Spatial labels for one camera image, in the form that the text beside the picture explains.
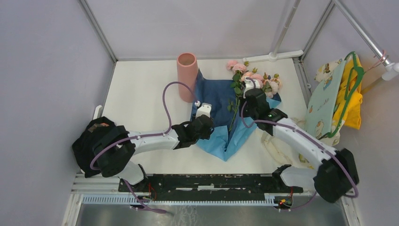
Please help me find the pink artificial flower bunch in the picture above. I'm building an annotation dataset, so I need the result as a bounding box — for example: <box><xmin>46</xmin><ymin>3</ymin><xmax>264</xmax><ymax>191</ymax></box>
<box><xmin>226</xmin><ymin>60</ymin><xmax>282</xmax><ymax>99</ymax></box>

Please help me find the single pink flower stem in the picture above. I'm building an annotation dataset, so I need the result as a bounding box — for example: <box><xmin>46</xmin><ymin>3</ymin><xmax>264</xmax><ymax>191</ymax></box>
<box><xmin>227</xmin><ymin>70</ymin><xmax>245</xmax><ymax>132</ymax></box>

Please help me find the blue flower wrapping paper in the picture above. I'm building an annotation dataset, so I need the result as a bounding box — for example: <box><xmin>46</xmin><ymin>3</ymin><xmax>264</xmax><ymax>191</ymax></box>
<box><xmin>190</xmin><ymin>69</ymin><xmax>282</xmax><ymax>162</ymax></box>

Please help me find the pink cylindrical vase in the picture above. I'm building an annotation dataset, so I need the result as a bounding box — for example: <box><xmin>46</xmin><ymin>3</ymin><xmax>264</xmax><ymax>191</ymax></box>
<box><xmin>176</xmin><ymin>53</ymin><xmax>199</xmax><ymax>103</ymax></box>

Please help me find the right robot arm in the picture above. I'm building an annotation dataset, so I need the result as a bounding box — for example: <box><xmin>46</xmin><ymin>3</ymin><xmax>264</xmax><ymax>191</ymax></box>
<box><xmin>240</xmin><ymin>88</ymin><xmax>359</xmax><ymax>203</ymax></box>

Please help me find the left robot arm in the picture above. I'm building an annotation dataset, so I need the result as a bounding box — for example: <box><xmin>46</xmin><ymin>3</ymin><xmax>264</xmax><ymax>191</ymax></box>
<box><xmin>90</xmin><ymin>115</ymin><xmax>214</xmax><ymax>192</ymax></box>

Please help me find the white clothes rack stand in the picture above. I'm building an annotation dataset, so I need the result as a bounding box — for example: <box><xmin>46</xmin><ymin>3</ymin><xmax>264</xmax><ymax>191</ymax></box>
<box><xmin>242</xmin><ymin>0</ymin><xmax>304</xmax><ymax>63</ymax></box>

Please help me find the light green printed garment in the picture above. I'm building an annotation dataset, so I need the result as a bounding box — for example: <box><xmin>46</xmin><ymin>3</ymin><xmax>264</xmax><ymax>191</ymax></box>
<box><xmin>304</xmin><ymin>59</ymin><xmax>346</xmax><ymax>146</ymax></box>

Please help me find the yellow garment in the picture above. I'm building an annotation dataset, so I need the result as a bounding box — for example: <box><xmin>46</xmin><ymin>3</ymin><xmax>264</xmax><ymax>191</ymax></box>
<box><xmin>332</xmin><ymin>51</ymin><xmax>365</xmax><ymax>129</ymax></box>

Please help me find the green clothes hanger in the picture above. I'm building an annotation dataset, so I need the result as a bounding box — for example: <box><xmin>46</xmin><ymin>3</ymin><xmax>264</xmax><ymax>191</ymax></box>
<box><xmin>316</xmin><ymin>51</ymin><xmax>365</xmax><ymax>139</ymax></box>

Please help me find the black cloth pile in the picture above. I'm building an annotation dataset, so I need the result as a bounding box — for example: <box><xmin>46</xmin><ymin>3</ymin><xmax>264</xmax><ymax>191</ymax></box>
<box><xmin>72</xmin><ymin>117</ymin><xmax>116</xmax><ymax>178</ymax></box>

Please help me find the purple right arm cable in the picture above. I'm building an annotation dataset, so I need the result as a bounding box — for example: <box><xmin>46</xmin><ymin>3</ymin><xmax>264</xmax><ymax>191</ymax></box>
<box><xmin>240</xmin><ymin>77</ymin><xmax>359</xmax><ymax>211</ymax></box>

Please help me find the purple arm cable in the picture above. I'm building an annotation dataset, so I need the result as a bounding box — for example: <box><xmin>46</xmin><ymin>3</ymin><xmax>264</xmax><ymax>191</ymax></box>
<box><xmin>240</xmin><ymin>77</ymin><xmax>359</xmax><ymax>211</ymax></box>
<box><xmin>89</xmin><ymin>81</ymin><xmax>202</xmax><ymax>215</ymax></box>

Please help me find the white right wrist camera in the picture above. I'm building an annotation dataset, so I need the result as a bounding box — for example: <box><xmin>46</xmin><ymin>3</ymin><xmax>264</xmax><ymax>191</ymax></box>
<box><xmin>243</xmin><ymin>77</ymin><xmax>262</xmax><ymax>99</ymax></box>

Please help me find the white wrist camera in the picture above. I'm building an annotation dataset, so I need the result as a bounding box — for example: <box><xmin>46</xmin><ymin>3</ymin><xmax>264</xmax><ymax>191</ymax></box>
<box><xmin>243</xmin><ymin>77</ymin><xmax>262</xmax><ymax>99</ymax></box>
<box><xmin>194</xmin><ymin>101</ymin><xmax>212</xmax><ymax>118</ymax></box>

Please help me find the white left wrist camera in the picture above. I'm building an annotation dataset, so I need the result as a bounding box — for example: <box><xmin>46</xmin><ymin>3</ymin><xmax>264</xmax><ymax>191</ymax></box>
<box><xmin>194</xmin><ymin>101</ymin><xmax>212</xmax><ymax>118</ymax></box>

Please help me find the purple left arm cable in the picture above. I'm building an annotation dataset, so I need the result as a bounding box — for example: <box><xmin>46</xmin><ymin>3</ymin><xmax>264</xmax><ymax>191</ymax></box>
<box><xmin>89</xmin><ymin>81</ymin><xmax>202</xmax><ymax>215</ymax></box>

